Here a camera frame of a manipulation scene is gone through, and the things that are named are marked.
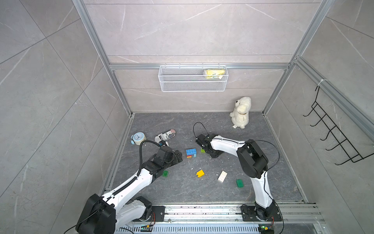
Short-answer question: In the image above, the blue long lego brick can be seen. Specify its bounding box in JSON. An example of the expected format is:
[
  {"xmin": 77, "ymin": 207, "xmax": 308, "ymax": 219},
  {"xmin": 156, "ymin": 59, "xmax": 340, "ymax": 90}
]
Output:
[{"xmin": 186, "ymin": 148, "xmax": 197, "ymax": 157}]

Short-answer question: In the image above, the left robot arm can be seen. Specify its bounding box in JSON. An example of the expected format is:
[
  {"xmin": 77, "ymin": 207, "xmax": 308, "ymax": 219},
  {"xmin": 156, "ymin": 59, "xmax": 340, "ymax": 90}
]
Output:
[{"xmin": 72, "ymin": 140, "xmax": 183, "ymax": 234}]

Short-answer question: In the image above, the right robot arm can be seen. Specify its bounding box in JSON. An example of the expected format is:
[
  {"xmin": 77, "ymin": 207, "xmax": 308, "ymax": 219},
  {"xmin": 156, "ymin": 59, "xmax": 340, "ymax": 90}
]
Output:
[{"xmin": 194, "ymin": 133, "xmax": 281, "ymax": 221}]

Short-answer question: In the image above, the yellow stepped lego brick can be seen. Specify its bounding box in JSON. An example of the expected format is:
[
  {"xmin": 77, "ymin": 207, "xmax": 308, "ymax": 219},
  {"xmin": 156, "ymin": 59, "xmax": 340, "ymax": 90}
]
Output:
[{"xmin": 196, "ymin": 170, "xmax": 205, "ymax": 178}]

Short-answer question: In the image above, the white long lego brick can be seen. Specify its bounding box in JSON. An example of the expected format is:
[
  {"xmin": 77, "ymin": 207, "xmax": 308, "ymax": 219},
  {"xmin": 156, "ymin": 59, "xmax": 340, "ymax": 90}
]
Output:
[{"xmin": 217, "ymin": 171, "xmax": 228, "ymax": 183}]

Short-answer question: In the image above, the green flat lego brick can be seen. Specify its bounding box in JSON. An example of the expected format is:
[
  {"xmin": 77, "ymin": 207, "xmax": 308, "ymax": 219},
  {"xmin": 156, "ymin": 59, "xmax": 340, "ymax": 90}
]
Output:
[{"xmin": 236, "ymin": 179, "xmax": 244, "ymax": 188}]

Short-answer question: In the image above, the small toy car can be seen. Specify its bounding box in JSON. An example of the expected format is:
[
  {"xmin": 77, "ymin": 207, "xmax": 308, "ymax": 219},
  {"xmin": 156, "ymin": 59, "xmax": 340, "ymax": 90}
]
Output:
[{"xmin": 155, "ymin": 129, "xmax": 176, "ymax": 143}]

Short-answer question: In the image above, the tape roll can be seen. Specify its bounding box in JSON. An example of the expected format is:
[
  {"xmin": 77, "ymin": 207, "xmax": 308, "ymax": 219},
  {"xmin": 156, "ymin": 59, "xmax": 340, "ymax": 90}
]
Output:
[{"xmin": 131, "ymin": 132, "xmax": 147, "ymax": 146}]

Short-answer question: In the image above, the white plush toy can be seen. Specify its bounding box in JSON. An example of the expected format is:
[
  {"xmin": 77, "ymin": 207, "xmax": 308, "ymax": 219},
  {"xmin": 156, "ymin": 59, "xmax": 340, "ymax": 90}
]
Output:
[{"xmin": 229, "ymin": 97, "xmax": 251, "ymax": 129}]

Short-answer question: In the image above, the yellow sponge in basket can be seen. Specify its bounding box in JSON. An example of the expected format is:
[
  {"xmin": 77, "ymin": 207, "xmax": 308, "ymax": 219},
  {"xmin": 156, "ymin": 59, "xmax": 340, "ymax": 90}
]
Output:
[{"xmin": 203, "ymin": 69, "xmax": 226, "ymax": 79}]

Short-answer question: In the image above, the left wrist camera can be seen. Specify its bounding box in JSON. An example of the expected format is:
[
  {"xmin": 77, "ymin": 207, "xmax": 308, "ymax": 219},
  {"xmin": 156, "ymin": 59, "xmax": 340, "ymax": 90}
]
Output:
[{"xmin": 159, "ymin": 140, "xmax": 169, "ymax": 146}]

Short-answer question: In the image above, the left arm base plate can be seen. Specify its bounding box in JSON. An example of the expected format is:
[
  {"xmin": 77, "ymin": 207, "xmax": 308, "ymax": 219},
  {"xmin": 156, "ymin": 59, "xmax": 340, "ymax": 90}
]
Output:
[{"xmin": 133, "ymin": 206, "xmax": 166, "ymax": 222}]

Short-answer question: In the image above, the white wire mesh basket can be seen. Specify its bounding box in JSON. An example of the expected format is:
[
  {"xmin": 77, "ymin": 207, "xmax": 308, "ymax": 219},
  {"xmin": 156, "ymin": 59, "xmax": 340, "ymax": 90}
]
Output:
[{"xmin": 158, "ymin": 65, "xmax": 228, "ymax": 92}]

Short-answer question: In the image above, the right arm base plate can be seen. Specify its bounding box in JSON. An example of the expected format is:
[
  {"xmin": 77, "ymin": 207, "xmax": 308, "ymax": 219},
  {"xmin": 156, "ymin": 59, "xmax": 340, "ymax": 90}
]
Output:
[{"xmin": 240, "ymin": 203, "xmax": 282, "ymax": 222}]

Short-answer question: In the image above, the black wire hook rack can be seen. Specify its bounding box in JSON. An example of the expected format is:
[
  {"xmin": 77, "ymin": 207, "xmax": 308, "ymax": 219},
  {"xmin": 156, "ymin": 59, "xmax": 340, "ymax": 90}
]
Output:
[{"xmin": 303, "ymin": 86, "xmax": 374, "ymax": 166}]

